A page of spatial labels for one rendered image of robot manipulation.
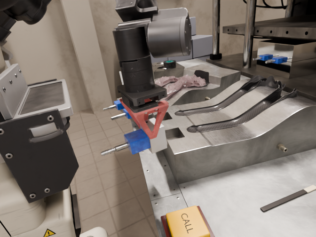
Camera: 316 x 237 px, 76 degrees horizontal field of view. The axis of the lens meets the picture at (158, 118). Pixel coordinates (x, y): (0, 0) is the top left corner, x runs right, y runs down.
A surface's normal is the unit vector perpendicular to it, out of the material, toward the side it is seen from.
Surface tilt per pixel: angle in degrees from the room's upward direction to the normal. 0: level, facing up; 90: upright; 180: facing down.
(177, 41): 97
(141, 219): 0
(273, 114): 28
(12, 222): 90
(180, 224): 0
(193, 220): 0
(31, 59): 90
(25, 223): 90
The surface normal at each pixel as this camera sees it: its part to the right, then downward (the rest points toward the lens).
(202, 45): 0.45, 0.35
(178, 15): -0.32, -0.27
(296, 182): -0.11, -0.89
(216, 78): -0.86, 0.12
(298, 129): 0.22, 0.41
